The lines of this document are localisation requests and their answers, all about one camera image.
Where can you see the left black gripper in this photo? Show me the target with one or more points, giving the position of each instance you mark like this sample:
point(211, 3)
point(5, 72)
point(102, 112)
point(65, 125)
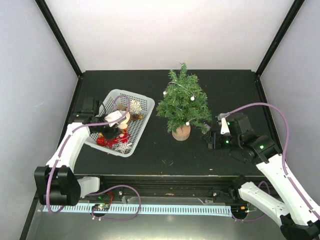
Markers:
point(112, 133)

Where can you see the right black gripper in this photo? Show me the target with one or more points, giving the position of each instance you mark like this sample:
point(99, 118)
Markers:
point(213, 138)

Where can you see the wooden bauble ornament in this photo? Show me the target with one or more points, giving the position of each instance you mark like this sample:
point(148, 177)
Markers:
point(123, 124)

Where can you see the white plastic basket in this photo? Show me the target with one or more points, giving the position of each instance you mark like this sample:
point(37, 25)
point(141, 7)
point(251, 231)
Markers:
point(135, 128)

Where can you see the small green christmas tree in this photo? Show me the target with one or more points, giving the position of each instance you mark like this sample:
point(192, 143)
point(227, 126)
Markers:
point(184, 104)

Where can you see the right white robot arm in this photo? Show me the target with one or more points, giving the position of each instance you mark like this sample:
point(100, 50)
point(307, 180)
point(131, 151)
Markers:
point(296, 213)

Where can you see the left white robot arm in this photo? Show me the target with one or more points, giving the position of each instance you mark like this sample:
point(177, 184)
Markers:
point(56, 183)

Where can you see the red gift box ornament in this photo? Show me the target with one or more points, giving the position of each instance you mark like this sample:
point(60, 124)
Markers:
point(101, 141)

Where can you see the silver star ornament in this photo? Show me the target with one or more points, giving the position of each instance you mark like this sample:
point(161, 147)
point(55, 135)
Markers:
point(122, 147)

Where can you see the white wooden snowflake ornament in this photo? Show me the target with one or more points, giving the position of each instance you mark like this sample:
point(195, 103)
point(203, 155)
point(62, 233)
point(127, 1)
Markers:
point(135, 107)

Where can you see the small circuit board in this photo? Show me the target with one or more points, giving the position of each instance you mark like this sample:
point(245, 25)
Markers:
point(100, 207)

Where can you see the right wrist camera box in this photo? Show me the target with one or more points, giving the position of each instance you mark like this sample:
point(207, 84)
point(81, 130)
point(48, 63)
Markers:
point(224, 127)

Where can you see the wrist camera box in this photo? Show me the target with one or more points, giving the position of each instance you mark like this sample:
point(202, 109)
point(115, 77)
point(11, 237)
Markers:
point(115, 117)
point(224, 127)

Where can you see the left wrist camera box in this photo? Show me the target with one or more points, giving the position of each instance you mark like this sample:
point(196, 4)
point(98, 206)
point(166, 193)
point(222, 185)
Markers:
point(115, 117)

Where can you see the light blue cable duct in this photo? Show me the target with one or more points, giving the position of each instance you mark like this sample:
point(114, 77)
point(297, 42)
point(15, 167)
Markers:
point(153, 209)

